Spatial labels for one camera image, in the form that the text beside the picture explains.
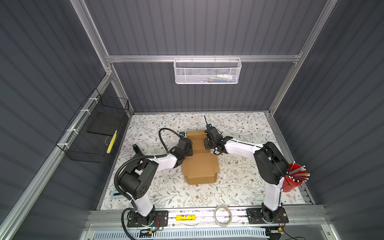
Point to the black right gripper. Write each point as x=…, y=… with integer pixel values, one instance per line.
x=206, y=144

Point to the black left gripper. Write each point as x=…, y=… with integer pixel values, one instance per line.
x=190, y=153

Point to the brown cardboard paper box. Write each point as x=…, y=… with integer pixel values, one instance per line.
x=203, y=166

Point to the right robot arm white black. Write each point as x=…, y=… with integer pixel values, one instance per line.
x=271, y=164

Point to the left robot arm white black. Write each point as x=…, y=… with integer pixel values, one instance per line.
x=134, y=177

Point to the black marker on table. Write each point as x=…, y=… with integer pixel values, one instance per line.
x=137, y=150

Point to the items in white basket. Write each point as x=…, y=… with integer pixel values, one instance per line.
x=220, y=79

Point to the clear tape roll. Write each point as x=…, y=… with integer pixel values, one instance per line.
x=223, y=216

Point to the black flat pad in basket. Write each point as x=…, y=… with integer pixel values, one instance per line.
x=105, y=124

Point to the red pencil cup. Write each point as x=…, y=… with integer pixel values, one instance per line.
x=296, y=176

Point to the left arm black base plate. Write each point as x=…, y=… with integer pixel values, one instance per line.
x=154, y=219

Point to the white wire mesh basket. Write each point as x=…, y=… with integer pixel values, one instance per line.
x=191, y=71

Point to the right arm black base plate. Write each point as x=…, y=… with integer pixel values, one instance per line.
x=266, y=216

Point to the black wire mesh basket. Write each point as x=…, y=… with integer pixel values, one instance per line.
x=79, y=145

